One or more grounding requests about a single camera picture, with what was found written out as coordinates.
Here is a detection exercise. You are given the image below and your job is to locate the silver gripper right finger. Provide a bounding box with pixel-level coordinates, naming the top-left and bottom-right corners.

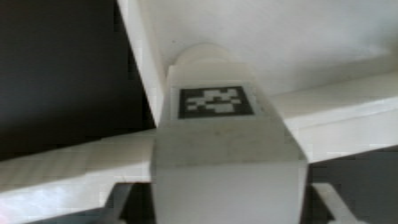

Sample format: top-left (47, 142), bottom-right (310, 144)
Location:
top-left (303, 183), bottom-right (369, 224)

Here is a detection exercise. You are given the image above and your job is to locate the white square table top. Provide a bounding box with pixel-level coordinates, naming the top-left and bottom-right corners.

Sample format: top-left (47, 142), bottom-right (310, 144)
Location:
top-left (0, 0), bottom-right (398, 224)

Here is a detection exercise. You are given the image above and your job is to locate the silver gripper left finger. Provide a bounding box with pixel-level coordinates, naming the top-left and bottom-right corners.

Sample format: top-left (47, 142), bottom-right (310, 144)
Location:
top-left (91, 183), bottom-right (157, 224)

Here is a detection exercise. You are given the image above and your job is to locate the white table leg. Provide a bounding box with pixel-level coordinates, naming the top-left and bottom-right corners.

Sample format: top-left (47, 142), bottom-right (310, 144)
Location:
top-left (152, 44), bottom-right (308, 224)

